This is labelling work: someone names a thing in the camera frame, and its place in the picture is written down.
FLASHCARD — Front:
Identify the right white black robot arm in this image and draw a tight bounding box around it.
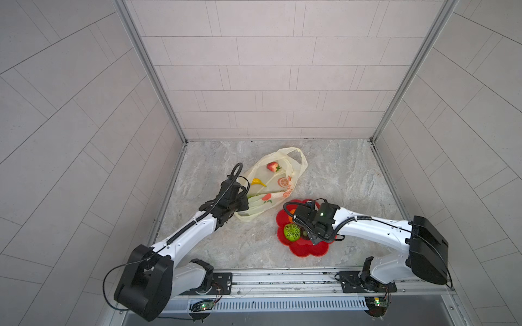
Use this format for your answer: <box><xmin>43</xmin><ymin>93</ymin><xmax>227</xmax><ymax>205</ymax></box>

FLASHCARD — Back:
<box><xmin>283</xmin><ymin>200</ymin><xmax>453</xmax><ymax>293</ymax></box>

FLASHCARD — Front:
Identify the translucent yellowish plastic bag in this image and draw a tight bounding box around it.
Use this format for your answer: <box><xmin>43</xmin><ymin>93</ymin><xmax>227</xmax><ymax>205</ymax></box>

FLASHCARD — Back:
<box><xmin>234</xmin><ymin>148</ymin><xmax>308</xmax><ymax>222</ymax></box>

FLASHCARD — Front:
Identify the toy strawberry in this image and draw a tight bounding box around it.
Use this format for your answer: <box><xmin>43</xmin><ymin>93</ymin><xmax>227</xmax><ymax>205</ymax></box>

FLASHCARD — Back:
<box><xmin>266</xmin><ymin>162</ymin><xmax>281</xmax><ymax>173</ymax></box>

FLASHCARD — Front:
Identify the green toy apple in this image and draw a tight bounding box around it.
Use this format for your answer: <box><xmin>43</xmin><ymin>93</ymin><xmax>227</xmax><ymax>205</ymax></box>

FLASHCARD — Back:
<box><xmin>284</xmin><ymin>224</ymin><xmax>301</xmax><ymax>243</ymax></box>

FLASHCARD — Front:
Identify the right aluminium corner post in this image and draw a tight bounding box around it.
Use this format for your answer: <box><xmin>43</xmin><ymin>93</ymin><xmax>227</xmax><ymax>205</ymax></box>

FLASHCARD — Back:
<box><xmin>371</xmin><ymin>0</ymin><xmax>459</xmax><ymax>145</ymax></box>

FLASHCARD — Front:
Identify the right small circuit board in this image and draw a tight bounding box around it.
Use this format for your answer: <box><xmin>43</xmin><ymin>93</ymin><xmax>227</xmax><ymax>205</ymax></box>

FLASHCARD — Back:
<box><xmin>365</xmin><ymin>297</ymin><xmax>390</xmax><ymax>319</ymax></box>

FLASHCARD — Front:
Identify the left aluminium corner post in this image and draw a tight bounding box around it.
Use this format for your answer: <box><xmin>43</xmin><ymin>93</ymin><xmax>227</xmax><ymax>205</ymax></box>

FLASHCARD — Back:
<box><xmin>114</xmin><ymin>0</ymin><xmax>188</xmax><ymax>145</ymax></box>

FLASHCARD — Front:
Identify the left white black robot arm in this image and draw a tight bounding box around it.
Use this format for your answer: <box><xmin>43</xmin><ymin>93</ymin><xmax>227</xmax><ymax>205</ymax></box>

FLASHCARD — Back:
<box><xmin>114</xmin><ymin>163</ymin><xmax>250</xmax><ymax>321</ymax></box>

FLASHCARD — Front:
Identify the small circuit board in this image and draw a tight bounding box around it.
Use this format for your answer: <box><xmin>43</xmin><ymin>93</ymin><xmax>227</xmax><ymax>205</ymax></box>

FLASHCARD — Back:
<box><xmin>190</xmin><ymin>300</ymin><xmax>216</xmax><ymax>313</ymax></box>
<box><xmin>365</xmin><ymin>297</ymin><xmax>390</xmax><ymax>319</ymax></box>

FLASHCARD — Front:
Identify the red flower-shaped plate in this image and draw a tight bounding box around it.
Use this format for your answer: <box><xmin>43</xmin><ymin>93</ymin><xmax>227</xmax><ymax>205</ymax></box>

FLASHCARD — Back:
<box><xmin>276</xmin><ymin>210</ymin><xmax>330</xmax><ymax>258</ymax></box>

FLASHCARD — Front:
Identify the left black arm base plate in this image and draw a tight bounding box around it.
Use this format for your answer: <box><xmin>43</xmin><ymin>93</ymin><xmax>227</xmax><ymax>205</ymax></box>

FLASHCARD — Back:
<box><xmin>181</xmin><ymin>272</ymin><xmax>233</xmax><ymax>296</ymax></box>

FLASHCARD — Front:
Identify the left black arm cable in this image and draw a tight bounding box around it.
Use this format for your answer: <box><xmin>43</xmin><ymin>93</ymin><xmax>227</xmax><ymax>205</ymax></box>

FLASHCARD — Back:
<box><xmin>101</xmin><ymin>256</ymin><xmax>192</xmax><ymax>323</ymax></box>

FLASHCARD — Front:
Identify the aluminium corner post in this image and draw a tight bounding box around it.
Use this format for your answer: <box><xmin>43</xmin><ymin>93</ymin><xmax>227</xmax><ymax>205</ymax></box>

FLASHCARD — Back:
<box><xmin>371</xmin><ymin>0</ymin><xmax>459</xmax><ymax>145</ymax></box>
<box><xmin>114</xmin><ymin>0</ymin><xmax>188</xmax><ymax>145</ymax></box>

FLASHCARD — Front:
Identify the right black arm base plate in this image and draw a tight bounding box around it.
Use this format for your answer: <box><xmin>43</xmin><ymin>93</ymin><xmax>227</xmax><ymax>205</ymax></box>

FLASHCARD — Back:
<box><xmin>334</xmin><ymin>271</ymin><xmax>397</xmax><ymax>294</ymax></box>

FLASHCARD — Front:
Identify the aluminium mounting rail frame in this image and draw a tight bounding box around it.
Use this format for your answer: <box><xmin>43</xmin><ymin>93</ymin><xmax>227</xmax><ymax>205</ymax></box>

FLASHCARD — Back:
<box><xmin>159</xmin><ymin>268</ymin><xmax>451</xmax><ymax>319</ymax></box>

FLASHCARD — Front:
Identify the yellow toy banana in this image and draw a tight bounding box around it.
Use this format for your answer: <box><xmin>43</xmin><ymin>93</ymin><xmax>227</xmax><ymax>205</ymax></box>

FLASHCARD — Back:
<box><xmin>251</xmin><ymin>178</ymin><xmax>266</xmax><ymax>187</ymax></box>

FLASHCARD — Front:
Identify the left small circuit board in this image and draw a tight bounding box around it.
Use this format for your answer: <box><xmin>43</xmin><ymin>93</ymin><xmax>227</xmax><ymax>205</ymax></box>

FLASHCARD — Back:
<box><xmin>190</xmin><ymin>300</ymin><xmax>216</xmax><ymax>313</ymax></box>

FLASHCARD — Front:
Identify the orange toy fruit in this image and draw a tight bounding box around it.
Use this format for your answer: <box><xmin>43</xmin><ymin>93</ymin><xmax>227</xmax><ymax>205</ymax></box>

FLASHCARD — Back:
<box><xmin>288</xmin><ymin>209</ymin><xmax>296</xmax><ymax>224</ymax></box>

